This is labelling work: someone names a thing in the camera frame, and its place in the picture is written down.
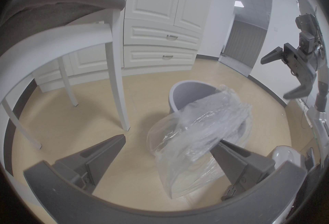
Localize clear plastic bag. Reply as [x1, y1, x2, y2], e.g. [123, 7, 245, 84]
[147, 84, 253, 199]

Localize white trash bin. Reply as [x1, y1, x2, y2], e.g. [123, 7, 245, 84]
[168, 80, 251, 153]

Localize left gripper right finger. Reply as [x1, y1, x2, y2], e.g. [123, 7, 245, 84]
[211, 141, 276, 201]

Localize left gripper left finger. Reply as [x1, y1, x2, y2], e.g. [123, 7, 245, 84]
[53, 134, 127, 196]

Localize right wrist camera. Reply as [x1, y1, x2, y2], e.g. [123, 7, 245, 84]
[299, 33, 315, 51]

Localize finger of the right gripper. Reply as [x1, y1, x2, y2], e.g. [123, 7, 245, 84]
[283, 81, 314, 100]
[260, 47, 284, 65]

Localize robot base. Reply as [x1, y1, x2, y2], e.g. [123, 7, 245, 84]
[271, 146, 309, 170]

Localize white chair grey cushions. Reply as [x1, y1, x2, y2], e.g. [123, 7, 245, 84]
[0, 0, 131, 150]

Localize grey curtain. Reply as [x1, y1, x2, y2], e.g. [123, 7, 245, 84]
[223, 19, 269, 68]

